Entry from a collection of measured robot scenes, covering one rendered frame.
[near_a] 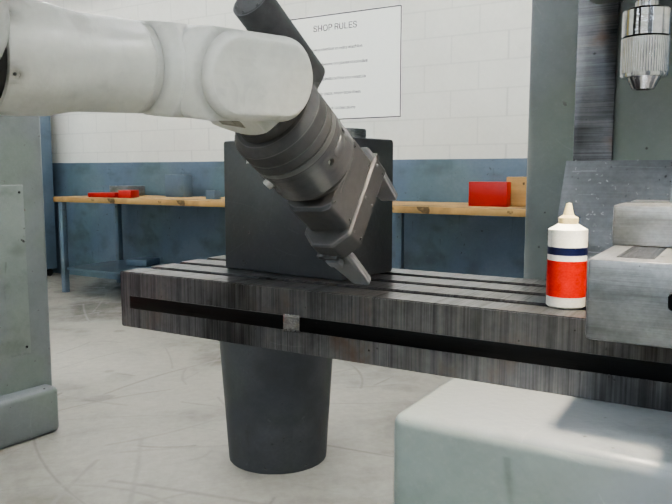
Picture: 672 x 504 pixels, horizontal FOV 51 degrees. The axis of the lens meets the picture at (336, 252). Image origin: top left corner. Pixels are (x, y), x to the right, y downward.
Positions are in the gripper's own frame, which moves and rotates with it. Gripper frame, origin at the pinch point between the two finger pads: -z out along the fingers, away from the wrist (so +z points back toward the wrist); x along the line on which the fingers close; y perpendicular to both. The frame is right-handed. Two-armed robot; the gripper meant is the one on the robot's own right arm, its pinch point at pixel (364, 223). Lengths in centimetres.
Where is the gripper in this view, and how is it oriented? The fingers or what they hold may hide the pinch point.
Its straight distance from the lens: 74.8
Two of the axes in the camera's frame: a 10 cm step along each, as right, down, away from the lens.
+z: -4.7, -5.0, -7.3
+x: 3.0, -8.7, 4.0
